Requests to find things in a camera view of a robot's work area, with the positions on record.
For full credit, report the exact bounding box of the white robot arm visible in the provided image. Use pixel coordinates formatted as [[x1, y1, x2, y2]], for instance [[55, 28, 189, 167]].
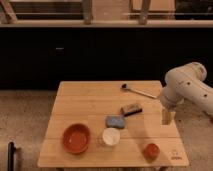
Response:
[[159, 62, 213, 125]]

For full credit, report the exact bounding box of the wooden block eraser brush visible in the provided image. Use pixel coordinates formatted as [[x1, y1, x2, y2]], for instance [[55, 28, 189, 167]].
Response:
[[121, 103, 142, 117]]

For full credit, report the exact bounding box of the wooden folding table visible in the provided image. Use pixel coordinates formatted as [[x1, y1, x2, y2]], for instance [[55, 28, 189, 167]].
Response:
[[38, 81, 189, 169]]

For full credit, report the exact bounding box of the red bowl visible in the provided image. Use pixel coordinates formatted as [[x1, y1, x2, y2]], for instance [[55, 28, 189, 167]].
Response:
[[61, 123, 91, 155]]

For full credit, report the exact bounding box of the black object at floor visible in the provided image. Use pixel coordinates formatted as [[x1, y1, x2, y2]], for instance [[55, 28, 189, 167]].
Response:
[[7, 142, 16, 171]]

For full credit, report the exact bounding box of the blue sponge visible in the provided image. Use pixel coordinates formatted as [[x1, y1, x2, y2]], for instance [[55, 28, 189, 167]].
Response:
[[105, 116, 125, 129]]

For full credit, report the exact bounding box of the small red cup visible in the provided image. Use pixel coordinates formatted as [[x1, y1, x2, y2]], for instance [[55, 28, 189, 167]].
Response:
[[143, 143, 160, 160]]

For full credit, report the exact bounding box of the wooden railing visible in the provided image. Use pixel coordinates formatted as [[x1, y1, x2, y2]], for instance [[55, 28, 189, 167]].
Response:
[[0, 0, 213, 28]]

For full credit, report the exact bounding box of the white cup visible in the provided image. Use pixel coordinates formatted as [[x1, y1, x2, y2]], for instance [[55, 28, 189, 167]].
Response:
[[102, 128, 120, 146]]

